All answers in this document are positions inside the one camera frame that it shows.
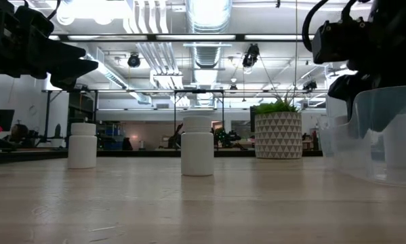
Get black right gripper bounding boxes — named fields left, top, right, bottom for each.
left=327, top=0, right=406, bottom=138

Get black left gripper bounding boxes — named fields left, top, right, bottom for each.
left=0, top=0, right=99, bottom=91

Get clear plastic basket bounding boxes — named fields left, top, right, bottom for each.
left=317, top=84, right=406, bottom=188

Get white room pillar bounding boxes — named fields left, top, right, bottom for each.
left=326, top=96, right=348, bottom=118

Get black shelf unit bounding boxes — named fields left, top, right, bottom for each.
left=66, top=89, right=99, bottom=150

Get black ceiling spotlight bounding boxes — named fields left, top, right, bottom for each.
left=302, top=79, right=318, bottom=92
left=127, top=52, right=142, bottom=68
left=241, top=43, right=260, bottom=68

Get dark computer monitor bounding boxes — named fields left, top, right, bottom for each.
left=0, top=108, right=16, bottom=132

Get blue storage bins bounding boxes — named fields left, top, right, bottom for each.
left=102, top=123, right=124, bottom=150

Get succulent in triangle-patterned pot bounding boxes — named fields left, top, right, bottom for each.
left=251, top=88, right=304, bottom=159

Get long ceiling light fixture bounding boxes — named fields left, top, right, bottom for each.
left=48, top=33, right=315, bottom=43

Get grey ceiling duct pipe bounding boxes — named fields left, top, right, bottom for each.
left=326, top=66, right=358, bottom=78

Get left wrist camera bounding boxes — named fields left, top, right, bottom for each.
left=15, top=5, right=54, bottom=37

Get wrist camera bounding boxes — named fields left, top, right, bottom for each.
left=15, top=5, right=54, bottom=37
left=312, top=19, right=361, bottom=65

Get white rectangular air duct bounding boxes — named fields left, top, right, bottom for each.
left=83, top=47, right=153, bottom=104

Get black left camera cable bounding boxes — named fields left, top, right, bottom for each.
left=45, top=0, right=61, bottom=20

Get black camera cable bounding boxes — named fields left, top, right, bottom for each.
left=45, top=0, right=61, bottom=20
left=302, top=0, right=329, bottom=54

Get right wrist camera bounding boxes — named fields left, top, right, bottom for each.
left=312, top=19, right=361, bottom=65

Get long black horizontal rail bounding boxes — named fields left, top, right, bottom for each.
left=41, top=88, right=329, bottom=94

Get black right camera cable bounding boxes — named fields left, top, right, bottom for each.
left=302, top=0, right=329, bottom=54

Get thin hanging cord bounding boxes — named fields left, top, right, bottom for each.
left=293, top=0, right=299, bottom=102

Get black aluminium table frame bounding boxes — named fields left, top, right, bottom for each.
left=0, top=148, right=324, bottom=166

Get silver ribbed ventilation duct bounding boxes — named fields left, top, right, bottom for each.
left=184, top=0, right=233, bottom=68

